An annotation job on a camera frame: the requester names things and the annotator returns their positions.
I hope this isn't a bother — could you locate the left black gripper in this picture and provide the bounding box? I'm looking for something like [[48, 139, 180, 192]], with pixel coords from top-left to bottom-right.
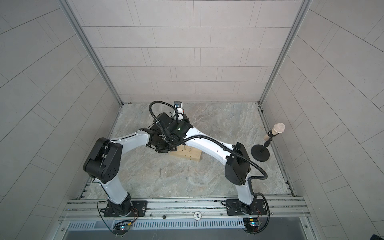
[[152, 136, 180, 154]]

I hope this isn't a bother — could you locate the pale wooden block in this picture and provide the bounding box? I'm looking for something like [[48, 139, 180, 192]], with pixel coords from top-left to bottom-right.
[[169, 145, 202, 162]]

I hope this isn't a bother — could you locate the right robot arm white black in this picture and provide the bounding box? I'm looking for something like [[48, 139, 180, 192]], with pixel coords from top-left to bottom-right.
[[154, 113, 255, 215]]

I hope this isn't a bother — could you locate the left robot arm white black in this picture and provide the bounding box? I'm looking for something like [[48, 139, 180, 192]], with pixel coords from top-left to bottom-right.
[[83, 128, 177, 216]]

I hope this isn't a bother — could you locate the black stand with wooden peg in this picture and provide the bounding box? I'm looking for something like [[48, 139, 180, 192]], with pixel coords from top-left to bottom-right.
[[251, 123, 286, 162]]

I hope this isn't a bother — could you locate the left green circuit board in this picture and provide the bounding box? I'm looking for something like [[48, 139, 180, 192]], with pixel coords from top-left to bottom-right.
[[114, 221, 133, 231]]

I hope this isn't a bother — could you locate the green circuit board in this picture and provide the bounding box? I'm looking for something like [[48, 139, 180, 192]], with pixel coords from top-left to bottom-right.
[[243, 218, 261, 233], [114, 221, 133, 231]]

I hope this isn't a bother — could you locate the right green circuit board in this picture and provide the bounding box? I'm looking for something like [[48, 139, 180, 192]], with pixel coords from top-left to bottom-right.
[[243, 218, 261, 233]]

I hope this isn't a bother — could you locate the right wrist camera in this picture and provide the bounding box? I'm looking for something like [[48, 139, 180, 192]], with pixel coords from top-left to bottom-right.
[[174, 101, 184, 117]]

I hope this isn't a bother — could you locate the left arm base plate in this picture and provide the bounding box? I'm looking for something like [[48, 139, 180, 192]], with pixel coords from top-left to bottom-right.
[[100, 201, 148, 218]]

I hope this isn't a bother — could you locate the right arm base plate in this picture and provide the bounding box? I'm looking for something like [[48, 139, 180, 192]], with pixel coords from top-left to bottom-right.
[[222, 198, 268, 216]]

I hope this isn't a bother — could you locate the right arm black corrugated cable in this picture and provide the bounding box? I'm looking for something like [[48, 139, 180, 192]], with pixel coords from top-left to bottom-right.
[[148, 100, 271, 234]]

